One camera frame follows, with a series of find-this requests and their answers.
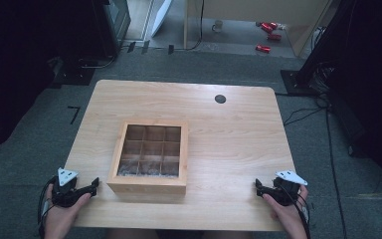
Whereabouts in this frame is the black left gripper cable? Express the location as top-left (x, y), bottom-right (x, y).
top-left (37, 174), bottom-right (59, 239)

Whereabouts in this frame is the long black floor cable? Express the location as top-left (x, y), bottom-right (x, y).
top-left (323, 108), bottom-right (348, 239)

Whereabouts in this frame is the thin black floor cable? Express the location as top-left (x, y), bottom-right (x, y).
top-left (283, 105), bottom-right (327, 127)

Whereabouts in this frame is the person's right hand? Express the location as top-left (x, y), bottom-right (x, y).
top-left (262, 185), bottom-right (310, 239)

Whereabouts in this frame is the clear glass mug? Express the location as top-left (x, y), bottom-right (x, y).
top-left (211, 19), bottom-right (225, 34)

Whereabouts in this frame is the black stand base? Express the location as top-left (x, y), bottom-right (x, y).
top-left (280, 69), bottom-right (330, 98)

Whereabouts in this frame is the white board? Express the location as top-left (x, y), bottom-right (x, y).
top-left (150, 0), bottom-right (174, 38)

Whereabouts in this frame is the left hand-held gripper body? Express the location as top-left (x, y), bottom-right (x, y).
top-left (51, 167), bottom-right (85, 209)

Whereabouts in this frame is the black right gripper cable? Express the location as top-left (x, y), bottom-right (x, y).
top-left (286, 185), bottom-right (312, 239)

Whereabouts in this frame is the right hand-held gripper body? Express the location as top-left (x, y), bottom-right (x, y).
top-left (271, 169), bottom-right (309, 207)

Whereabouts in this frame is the black cabinet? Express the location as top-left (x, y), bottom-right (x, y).
top-left (91, 0), bottom-right (132, 59)

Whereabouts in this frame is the wooden compartment box glass lid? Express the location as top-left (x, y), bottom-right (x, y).
top-left (106, 119), bottom-right (189, 196)

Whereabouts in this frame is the light wooden partition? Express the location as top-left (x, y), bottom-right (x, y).
top-left (183, 0), bottom-right (333, 58)

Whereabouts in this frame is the person's left hand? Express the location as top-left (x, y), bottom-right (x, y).
top-left (43, 184), bottom-right (93, 239)

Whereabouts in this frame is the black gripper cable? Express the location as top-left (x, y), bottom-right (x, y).
top-left (286, 185), bottom-right (312, 239)
top-left (37, 174), bottom-right (59, 239)

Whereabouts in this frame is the black hanging cable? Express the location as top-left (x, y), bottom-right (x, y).
top-left (184, 0), bottom-right (206, 52)

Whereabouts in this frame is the black floor cable loop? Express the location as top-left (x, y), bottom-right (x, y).
top-left (77, 54), bottom-right (117, 70)

